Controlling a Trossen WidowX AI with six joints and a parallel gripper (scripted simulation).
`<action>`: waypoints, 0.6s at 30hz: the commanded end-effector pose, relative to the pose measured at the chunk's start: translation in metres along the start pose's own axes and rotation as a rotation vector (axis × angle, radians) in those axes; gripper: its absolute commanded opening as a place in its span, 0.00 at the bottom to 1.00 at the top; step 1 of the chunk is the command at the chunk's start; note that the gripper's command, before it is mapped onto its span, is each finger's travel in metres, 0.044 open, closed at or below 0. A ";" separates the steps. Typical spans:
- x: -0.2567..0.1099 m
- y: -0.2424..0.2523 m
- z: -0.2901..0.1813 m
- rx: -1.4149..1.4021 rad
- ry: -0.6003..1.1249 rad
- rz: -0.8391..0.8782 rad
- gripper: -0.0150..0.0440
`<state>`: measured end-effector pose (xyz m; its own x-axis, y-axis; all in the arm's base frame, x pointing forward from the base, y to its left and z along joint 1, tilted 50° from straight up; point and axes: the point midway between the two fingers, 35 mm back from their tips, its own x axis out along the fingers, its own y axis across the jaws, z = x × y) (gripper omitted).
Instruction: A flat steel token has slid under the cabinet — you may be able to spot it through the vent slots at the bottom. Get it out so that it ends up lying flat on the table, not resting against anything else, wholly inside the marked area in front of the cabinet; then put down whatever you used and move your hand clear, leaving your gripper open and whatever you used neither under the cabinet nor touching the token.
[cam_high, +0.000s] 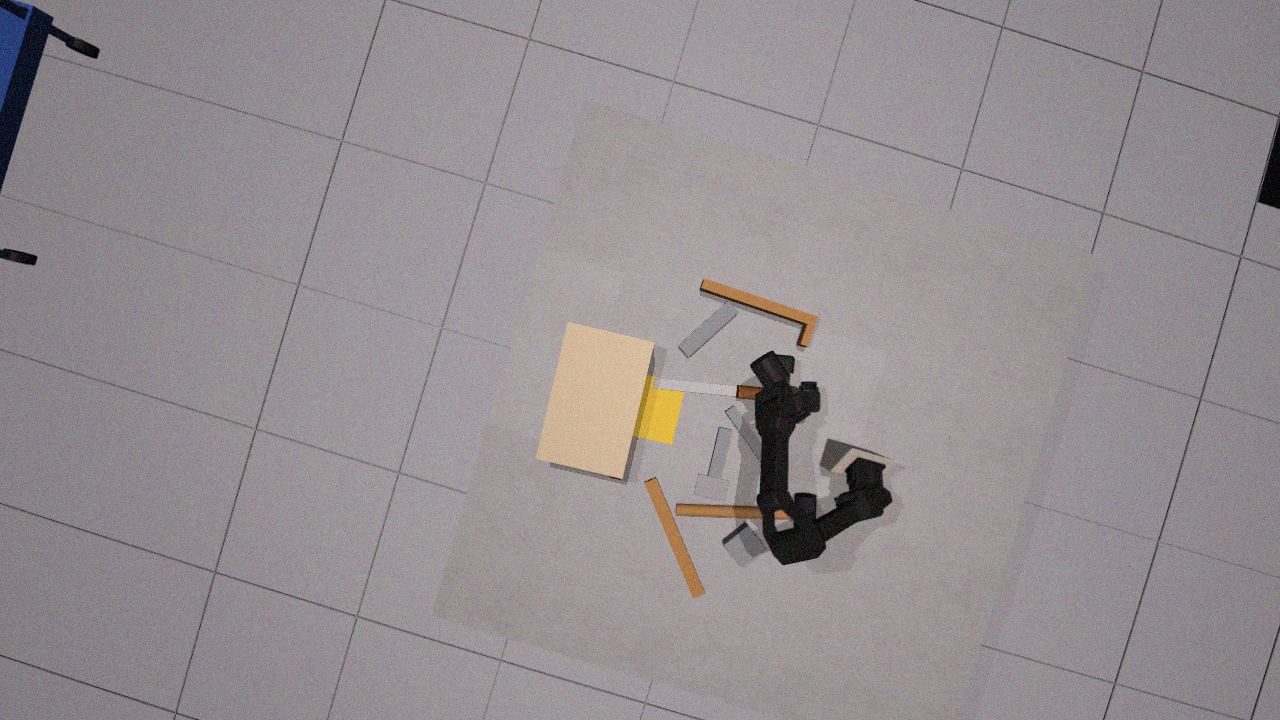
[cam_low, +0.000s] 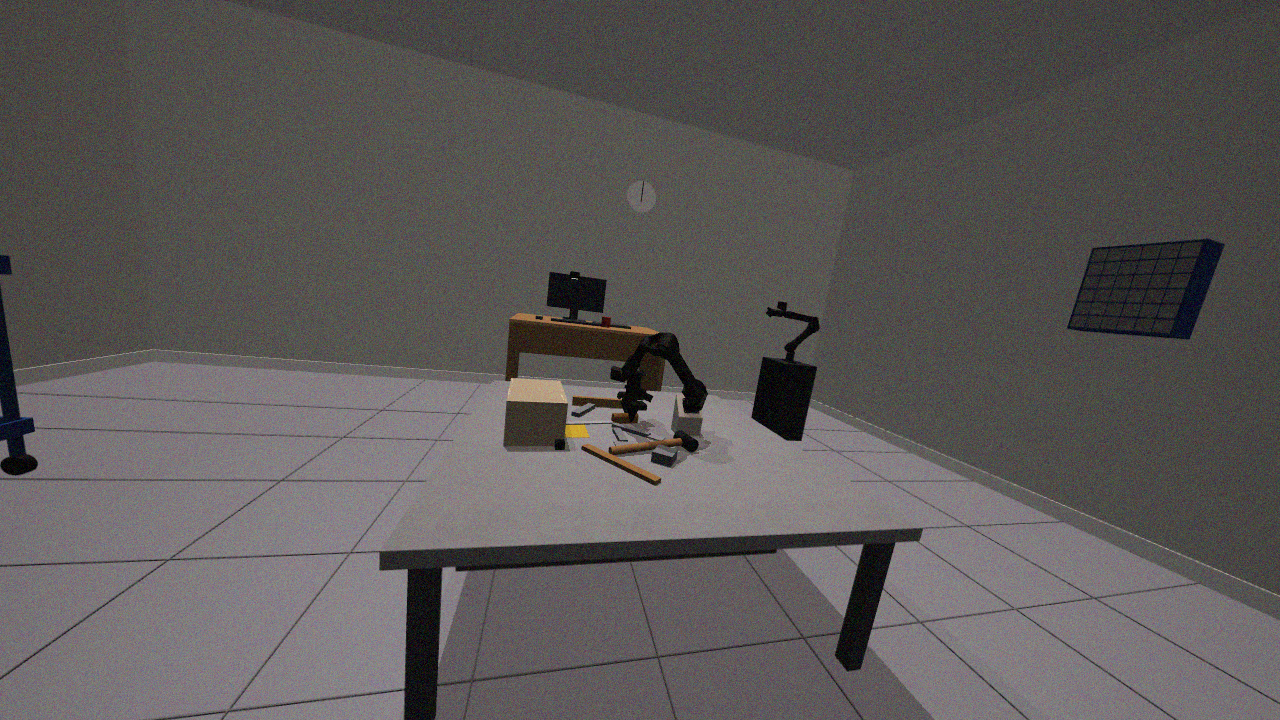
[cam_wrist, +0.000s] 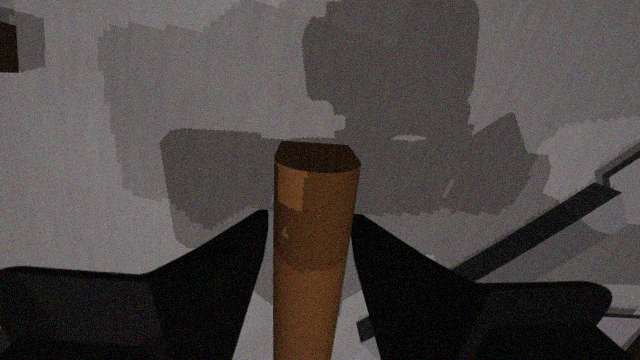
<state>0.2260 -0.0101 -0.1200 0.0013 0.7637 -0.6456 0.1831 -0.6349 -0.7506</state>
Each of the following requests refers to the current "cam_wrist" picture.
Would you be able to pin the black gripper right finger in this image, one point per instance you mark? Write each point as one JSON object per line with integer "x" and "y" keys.
{"x": 421, "y": 310}

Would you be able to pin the brown cylinder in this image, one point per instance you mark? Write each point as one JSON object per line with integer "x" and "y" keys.
{"x": 315, "y": 189}

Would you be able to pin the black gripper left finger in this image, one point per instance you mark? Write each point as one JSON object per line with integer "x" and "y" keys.
{"x": 192, "y": 308}

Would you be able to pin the tan l-shaped wooden stick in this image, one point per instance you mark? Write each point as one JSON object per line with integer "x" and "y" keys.
{"x": 8, "y": 48}

